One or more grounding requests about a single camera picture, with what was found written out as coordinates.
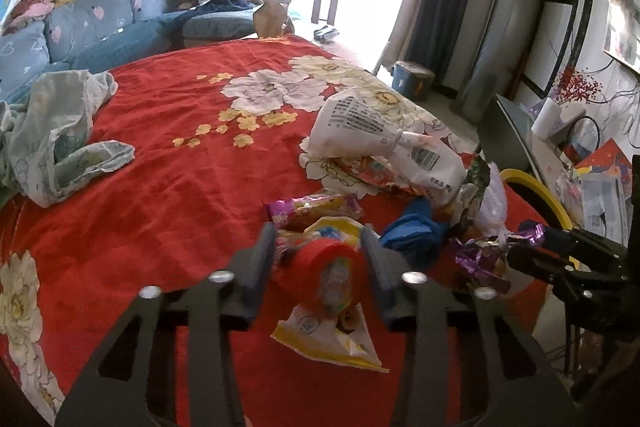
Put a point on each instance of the dark green snack packet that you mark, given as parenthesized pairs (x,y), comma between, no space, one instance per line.
(477,179)

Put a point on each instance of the purple yellow snack packet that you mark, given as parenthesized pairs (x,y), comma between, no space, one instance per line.
(300,207)

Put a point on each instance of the blue floral sofa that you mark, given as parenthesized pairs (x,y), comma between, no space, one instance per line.
(100,22)

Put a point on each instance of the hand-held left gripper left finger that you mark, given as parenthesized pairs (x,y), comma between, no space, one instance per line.
(265,257)

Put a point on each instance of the white translucent plastic bag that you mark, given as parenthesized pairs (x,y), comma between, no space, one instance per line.
(492,207)

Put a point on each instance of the red floral blanket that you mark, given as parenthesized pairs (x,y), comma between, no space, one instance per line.
(175,157)

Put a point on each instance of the colourful printed snack packet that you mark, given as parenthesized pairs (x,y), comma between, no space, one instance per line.
(370,174)

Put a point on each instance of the red flower decoration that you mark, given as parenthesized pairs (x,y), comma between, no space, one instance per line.
(580,87)

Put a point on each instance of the red round snack pack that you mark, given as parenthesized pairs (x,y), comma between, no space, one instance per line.
(310,267)

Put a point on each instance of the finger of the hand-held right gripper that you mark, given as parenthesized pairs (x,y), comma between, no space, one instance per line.
(535,263)
(555,239)

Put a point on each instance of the purple foil wrapper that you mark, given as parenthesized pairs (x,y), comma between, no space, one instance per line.
(480,262)

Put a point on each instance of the yellow rimmed black bin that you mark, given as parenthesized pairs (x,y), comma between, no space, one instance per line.
(522,174)

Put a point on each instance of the pink cloth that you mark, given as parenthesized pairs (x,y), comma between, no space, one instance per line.
(32,9)

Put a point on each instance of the dark slipper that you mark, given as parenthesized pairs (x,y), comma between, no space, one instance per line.
(326,33)

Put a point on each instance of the yellow white snack wrapper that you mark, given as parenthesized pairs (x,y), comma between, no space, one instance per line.
(325,337)

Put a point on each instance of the dark blue cloth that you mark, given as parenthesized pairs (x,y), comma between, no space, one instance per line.
(215,6)

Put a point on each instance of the grey standing air conditioner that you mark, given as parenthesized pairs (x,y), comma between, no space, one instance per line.
(505,7)

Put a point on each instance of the white paper roll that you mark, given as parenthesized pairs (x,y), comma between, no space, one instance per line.
(545,117)

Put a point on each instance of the pale green floral cloth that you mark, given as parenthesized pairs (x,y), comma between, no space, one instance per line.
(60,132)

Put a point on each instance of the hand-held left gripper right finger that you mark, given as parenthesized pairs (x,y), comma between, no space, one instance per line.
(374,259)

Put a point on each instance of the white printed plastic packet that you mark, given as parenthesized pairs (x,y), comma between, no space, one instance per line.
(360,122)

